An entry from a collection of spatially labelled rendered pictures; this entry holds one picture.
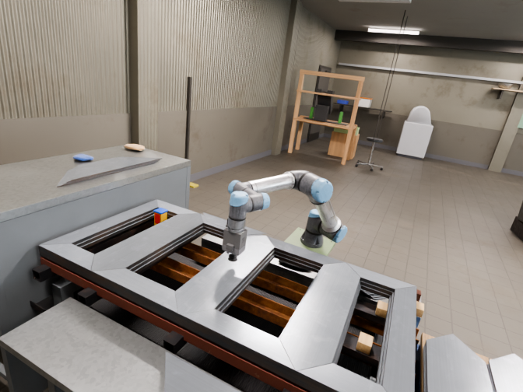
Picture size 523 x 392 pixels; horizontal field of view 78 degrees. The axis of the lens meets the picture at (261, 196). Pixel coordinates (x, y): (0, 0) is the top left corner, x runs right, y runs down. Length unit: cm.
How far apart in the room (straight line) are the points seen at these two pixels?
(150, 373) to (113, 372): 12
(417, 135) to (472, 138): 160
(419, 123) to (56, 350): 973
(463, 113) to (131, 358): 1048
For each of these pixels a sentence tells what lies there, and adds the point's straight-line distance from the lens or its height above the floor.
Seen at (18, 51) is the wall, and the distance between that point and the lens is 344.
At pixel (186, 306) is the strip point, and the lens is 128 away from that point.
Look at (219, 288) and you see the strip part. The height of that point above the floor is 87.
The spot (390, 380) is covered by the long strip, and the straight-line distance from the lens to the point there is 120.
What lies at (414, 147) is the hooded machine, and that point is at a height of 33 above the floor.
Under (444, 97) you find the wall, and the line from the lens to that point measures 1093.
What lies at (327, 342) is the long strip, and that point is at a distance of 123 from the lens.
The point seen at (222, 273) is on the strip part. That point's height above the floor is 87.
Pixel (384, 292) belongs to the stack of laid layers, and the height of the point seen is 84.
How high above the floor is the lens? 169
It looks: 20 degrees down
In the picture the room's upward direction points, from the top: 8 degrees clockwise
